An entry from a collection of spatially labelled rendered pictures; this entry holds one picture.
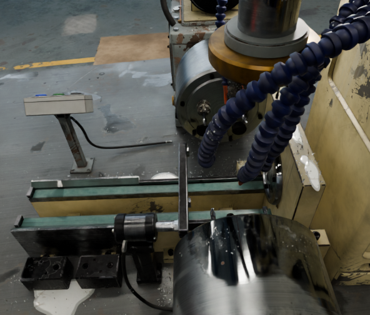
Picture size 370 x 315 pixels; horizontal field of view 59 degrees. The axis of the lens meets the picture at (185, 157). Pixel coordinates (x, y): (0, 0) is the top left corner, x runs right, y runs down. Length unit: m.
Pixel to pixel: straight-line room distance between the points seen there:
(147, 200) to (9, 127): 0.74
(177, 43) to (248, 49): 0.55
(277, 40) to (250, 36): 0.04
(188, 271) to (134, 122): 0.84
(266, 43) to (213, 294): 0.35
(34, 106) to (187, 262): 0.65
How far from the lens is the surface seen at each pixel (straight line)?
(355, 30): 0.32
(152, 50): 3.21
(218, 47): 0.54
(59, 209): 0.96
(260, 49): 0.50
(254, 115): 0.92
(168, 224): 0.66
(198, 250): 0.50
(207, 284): 0.47
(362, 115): 0.68
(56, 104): 0.97
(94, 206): 0.92
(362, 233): 0.71
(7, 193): 1.17
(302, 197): 0.61
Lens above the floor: 1.58
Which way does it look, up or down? 45 degrees down
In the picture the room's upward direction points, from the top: 4 degrees counter-clockwise
